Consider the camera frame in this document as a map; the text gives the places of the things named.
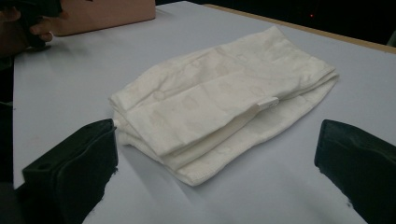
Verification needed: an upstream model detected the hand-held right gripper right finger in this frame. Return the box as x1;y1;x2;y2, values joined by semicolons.
314;119;396;224

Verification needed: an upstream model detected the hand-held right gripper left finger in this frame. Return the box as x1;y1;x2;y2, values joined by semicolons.
21;118;120;224

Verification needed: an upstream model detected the white cloth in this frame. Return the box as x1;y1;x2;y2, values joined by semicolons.
108;25;340;188

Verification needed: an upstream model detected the brown cardboard box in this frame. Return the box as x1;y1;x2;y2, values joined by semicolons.
50;0;157;37

